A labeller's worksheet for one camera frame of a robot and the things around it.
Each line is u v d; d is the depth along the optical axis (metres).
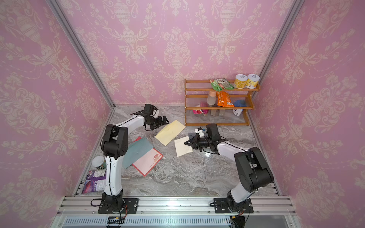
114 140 0.62
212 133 0.73
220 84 0.88
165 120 0.98
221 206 0.73
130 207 0.74
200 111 1.06
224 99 0.99
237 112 1.10
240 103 1.09
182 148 0.83
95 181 0.79
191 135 1.03
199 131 0.87
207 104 1.03
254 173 0.45
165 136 1.03
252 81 0.88
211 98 0.97
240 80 0.88
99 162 0.83
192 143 0.80
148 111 0.87
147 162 0.90
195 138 0.79
